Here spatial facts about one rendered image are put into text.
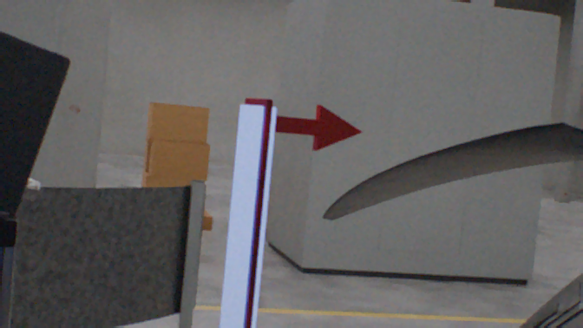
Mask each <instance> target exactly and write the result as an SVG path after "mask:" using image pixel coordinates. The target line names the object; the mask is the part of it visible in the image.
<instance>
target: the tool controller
mask: <svg viewBox="0 0 583 328"><path fill-rule="evenodd" d="M69 66H70V59H69V58H68V57H67V56H65V55H61V54H59V53H56V52H55V51H52V50H50V49H47V48H45V47H43V46H41V45H38V44H36V43H32V42H29V41H27V40H24V39H22V38H20V37H18V36H13V35H11V34H9V32H6V31H4V30H0V212H8V213H10V214H13V216H14V217H16V212H17V209H18V208H19V206H20V203H23V198H24V197H25V198H28V199H31V200H34V199H35V198H36V196H38V194H39V192H40V189H41V183H40V182H39V181H35V180H32V179H31V178H30V176H31V172H32V169H33V167H34V165H35V162H36V159H37V157H38V155H39V152H40V149H41V146H42V144H43V139H44V136H45V135H46V131H47V128H48V125H49V122H50V118H52V115H53V114H54V111H55V108H56V104H57V101H58V98H59V95H60V94H61V89H62V85H63V84H64V83H65V82H66V81H67V74H68V71H69Z"/></svg>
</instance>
